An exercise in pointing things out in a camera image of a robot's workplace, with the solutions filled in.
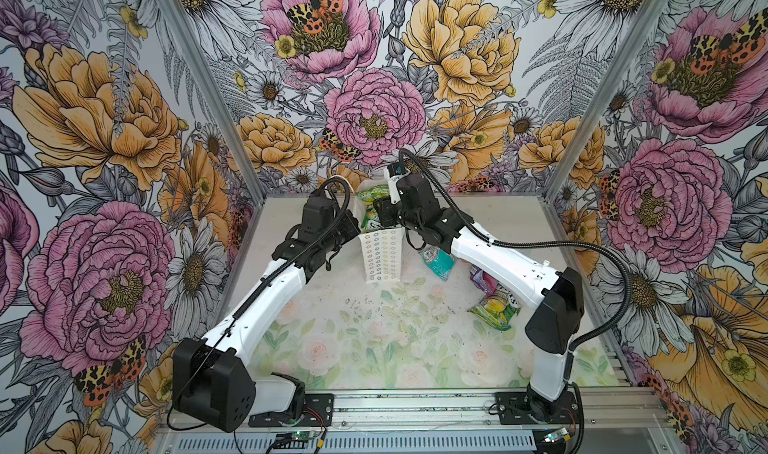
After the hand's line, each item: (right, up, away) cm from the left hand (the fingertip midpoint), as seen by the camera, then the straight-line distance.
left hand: (359, 229), depth 81 cm
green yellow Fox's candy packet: (+3, +8, -3) cm, 10 cm away
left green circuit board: (-13, -48, -10) cm, 51 cm away
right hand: (+5, +5, -1) cm, 7 cm away
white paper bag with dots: (+6, -6, +3) cm, 9 cm away
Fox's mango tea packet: (+38, -23, +4) cm, 45 cm away
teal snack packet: (+24, -11, +17) cm, 31 cm away
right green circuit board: (+48, -48, -9) cm, 68 cm away
